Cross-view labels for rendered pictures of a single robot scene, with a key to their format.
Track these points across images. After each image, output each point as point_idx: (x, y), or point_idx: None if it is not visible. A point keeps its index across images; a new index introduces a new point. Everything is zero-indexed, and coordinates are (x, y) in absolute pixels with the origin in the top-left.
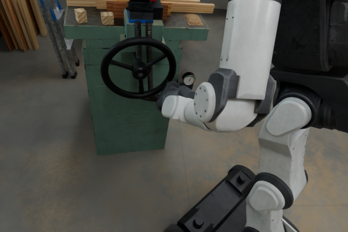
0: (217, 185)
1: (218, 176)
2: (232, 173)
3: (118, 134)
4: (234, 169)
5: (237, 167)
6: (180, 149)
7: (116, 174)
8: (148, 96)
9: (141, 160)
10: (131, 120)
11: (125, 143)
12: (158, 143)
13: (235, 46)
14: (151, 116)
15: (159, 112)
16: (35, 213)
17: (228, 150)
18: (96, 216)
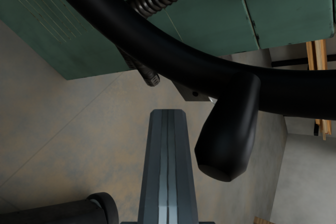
0: (55, 222)
1: (83, 178)
2: (94, 217)
3: None
4: (103, 211)
5: (111, 209)
6: (84, 104)
7: None
8: (92, 24)
9: (11, 59)
10: None
11: (10, 12)
12: (64, 69)
13: None
14: (89, 38)
15: (108, 50)
16: None
17: (128, 157)
18: None
